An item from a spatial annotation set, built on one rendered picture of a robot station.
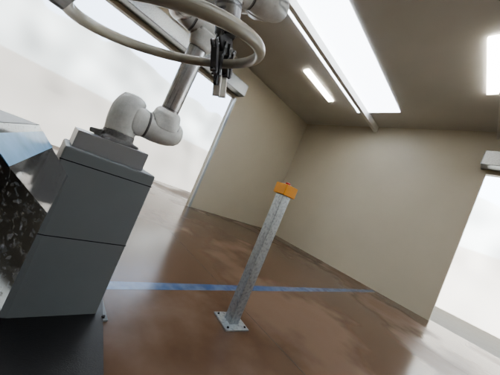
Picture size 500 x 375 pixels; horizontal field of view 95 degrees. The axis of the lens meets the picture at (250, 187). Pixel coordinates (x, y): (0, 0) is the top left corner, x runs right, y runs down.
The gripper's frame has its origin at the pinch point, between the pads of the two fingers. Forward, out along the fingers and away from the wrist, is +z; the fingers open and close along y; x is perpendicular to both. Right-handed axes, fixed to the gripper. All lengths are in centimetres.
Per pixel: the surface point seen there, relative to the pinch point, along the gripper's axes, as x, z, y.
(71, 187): -58, 50, 22
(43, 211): 18, 25, 62
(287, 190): 11, 53, -79
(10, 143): 12, 18, 62
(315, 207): -35, 228, -605
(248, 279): 3, 117, -55
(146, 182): -45, 49, -7
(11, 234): 20, 26, 66
